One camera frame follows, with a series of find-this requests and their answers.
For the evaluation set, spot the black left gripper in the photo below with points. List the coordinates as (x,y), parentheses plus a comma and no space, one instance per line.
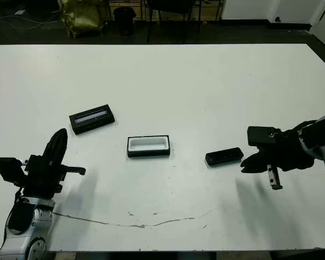
(40,178)

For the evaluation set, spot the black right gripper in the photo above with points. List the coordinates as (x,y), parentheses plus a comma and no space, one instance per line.
(287,157)

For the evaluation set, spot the slim black camera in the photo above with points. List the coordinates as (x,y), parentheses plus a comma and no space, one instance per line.
(224,156)

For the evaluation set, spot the black box lid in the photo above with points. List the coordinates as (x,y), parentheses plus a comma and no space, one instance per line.
(93,124)

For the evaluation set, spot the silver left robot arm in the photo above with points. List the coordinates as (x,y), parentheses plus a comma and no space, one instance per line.
(19,243)

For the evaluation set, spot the black box base white insert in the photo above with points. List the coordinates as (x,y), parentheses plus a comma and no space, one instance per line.
(149,154)

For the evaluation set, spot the large crumpled plastic bag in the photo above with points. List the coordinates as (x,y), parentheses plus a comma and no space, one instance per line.
(80,19)

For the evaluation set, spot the small white floor plate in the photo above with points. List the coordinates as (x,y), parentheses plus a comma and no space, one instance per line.
(19,12)

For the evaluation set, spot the black trash bin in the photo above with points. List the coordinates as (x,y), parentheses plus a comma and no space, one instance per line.
(124,20)

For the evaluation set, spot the black office chair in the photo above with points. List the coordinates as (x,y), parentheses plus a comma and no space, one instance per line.
(173,5)

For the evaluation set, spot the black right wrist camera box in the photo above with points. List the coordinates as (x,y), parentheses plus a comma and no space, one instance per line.
(261,135)

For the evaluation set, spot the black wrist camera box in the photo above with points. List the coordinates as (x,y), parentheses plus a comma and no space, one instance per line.
(261,135)
(8,169)

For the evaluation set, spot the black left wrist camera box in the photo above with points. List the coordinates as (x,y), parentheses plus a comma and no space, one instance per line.
(8,169)

